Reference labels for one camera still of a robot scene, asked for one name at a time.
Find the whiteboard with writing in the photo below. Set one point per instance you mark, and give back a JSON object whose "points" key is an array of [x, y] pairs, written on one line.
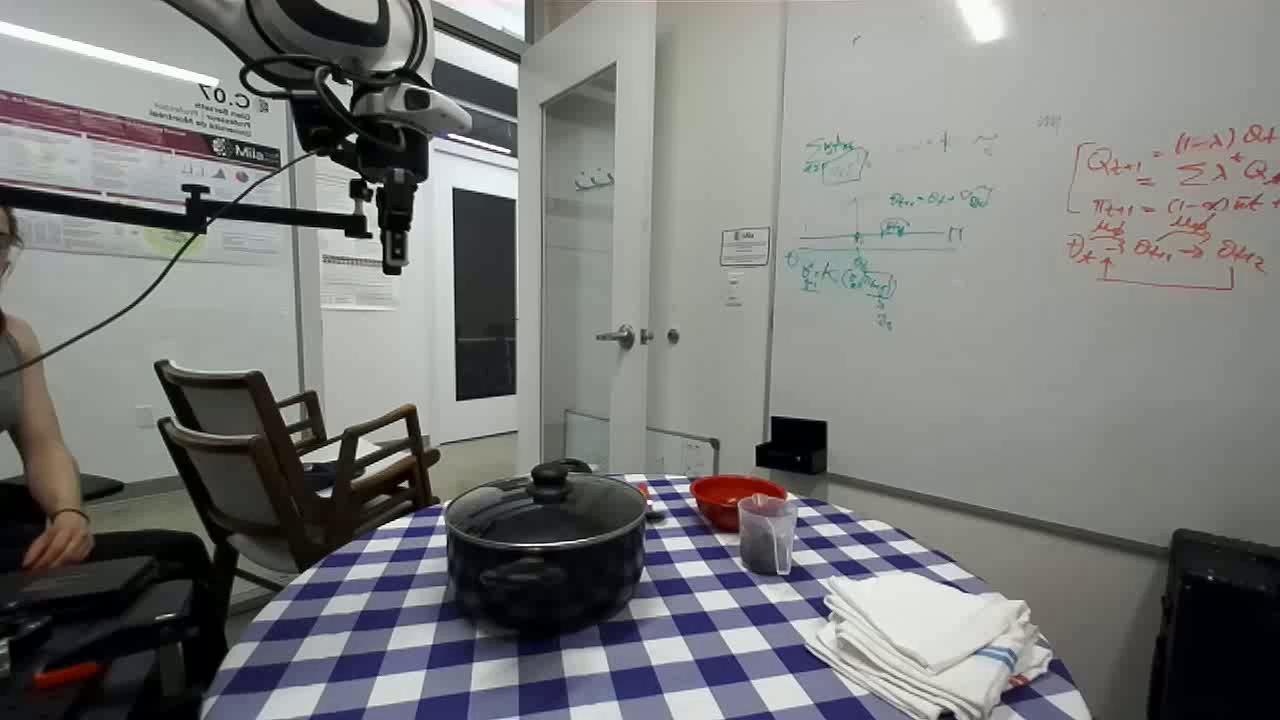
{"points": [[1042, 344]]}

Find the person's hand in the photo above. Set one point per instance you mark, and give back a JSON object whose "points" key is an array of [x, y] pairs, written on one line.
{"points": [[60, 540]]}

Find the black cooking pot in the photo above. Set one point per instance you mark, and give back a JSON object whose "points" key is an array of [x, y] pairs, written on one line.
{"points": [[542, 587]]}

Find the person's bare forearm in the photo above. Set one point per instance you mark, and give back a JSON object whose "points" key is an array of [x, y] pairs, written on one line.
{"points": [[46, 443]]}

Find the folded white towels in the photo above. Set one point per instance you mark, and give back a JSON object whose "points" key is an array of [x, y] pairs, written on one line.
{"points": [[920, 634]]}

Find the dark wooden chair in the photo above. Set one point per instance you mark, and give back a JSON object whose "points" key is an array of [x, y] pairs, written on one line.
{"points": [[223, 400], [243, 495]]}

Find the small door sign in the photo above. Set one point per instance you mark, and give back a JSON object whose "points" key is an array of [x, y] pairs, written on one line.
{"points": [[747, 245]]}

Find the wall poster with red band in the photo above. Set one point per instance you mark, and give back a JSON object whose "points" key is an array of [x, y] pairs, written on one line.
{"points": [[123, 160]]}

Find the black boom rod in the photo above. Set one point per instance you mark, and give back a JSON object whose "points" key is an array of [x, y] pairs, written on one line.
{"points": [[134, 210]]}

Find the red bowl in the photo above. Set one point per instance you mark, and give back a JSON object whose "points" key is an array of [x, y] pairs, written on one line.
{"points": [[726, 496]]}

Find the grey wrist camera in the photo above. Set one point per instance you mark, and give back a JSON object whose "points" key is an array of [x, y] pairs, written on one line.
{"points": [[413, 104]]}

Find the white door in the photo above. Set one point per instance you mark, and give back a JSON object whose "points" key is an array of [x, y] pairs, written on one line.
{"points": [[585, 281]]}

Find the large black cabinet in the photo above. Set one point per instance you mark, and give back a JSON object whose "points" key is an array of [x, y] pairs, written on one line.
{"points": [[1223, 626]]}

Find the black laptop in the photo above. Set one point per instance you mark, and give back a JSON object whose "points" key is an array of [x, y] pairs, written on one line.
{"points": [[82, 587]]}

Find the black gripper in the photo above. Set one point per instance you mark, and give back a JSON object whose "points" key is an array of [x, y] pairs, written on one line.
{"points": [[389, 156]]}

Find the dark glass door panel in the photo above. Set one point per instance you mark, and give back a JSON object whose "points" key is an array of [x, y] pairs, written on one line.
{"points": [[484, 295]]}

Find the clear plastic measuring cup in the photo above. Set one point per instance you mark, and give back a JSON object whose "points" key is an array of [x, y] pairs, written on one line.
{"points": [[765, 540]]}

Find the blue white checkered tablecloth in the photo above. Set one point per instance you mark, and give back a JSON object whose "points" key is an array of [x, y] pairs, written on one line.
{"points": [[665, 662]]}

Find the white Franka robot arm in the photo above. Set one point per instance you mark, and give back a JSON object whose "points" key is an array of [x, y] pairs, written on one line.
{"points": [[314, 31]]}

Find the seated person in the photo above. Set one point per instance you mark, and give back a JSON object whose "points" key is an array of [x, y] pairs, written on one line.
{"points": [[82, 545]]}

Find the small black box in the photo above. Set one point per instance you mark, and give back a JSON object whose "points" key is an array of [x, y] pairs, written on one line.
{"points": [[796, 446]]}

